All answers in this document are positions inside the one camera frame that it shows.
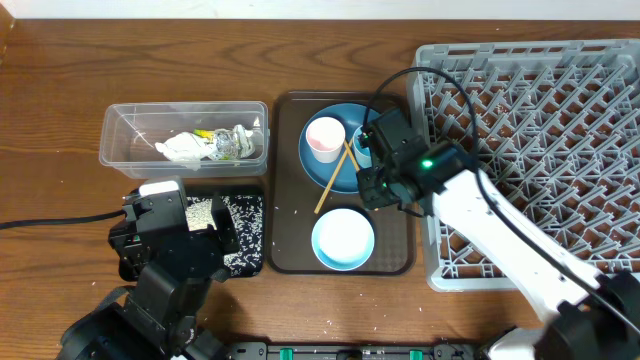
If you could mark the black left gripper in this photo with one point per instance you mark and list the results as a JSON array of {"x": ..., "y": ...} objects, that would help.
[{"x": 208, "y": 243}]

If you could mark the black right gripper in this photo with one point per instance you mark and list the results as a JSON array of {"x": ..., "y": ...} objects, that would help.
[{"x": 370, "y": 198}]

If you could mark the white rice pile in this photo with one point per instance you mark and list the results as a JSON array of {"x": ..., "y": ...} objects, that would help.
[{"x": 247, "y": 212}]

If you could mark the light blue cup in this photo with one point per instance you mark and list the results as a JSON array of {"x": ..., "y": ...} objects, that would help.
[{"x": 362, "y": 155}]

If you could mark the white tissue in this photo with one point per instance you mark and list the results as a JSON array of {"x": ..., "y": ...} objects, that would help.
[{"x": 244, "y": 143}]

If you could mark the yellow silver snack wrapper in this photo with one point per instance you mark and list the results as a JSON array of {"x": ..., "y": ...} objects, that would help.
[{"x": 221, "y": 140}]

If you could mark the light blue bowl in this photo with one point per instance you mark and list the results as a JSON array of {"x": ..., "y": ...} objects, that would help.
[{"x": 343, "y": 239}]

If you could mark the white napkin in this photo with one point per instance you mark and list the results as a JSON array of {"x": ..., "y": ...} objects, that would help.
[{"x": 184, "y": 147}]

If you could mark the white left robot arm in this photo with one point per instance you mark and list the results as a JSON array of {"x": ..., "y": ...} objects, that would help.
[{"x": 149, "y": 318}]

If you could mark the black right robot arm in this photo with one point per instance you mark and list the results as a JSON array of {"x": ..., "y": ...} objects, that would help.
[{"x": 586, "y": 314}]

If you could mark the grey dishwasher rack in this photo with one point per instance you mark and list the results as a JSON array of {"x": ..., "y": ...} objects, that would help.
[{"x": 557, "y": 128}]

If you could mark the black tray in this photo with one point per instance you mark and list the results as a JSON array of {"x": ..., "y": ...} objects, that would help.
[{"x": 124, "y": 238}]

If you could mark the wooden chopstick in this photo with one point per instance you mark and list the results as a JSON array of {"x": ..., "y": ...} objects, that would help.
[
  {"x": 330, "y": 183},
  {"x": 349, "y": 152}
]

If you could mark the dark blue plate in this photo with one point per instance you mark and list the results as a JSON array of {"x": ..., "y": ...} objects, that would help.
[{"x": 351, "y": 116}]

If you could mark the brown serving tray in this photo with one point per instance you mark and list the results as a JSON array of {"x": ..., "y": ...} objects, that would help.
[{"x": 294, "y": 196}]

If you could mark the pink cup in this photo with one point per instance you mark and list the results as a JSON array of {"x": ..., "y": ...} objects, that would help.
[{"x": 325, "y": 137}]

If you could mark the clear plastic bin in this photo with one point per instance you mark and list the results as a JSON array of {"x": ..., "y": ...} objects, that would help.
[{"x": 130, "y": 132}]

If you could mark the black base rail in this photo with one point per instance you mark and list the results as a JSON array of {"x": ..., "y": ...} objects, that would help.
[{"x": 263, "y": 351}]

